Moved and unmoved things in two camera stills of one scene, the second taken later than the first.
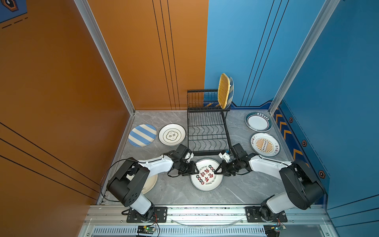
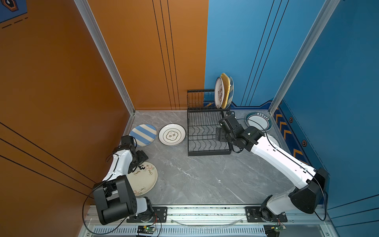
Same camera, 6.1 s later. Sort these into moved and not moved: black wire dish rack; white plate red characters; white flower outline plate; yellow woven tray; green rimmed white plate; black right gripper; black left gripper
Moved: black right gripper; black left gripper; white plate red characters
Not moved: green rimmed white plate; yellow woven tray; white flower outline plate; black wire dish rack
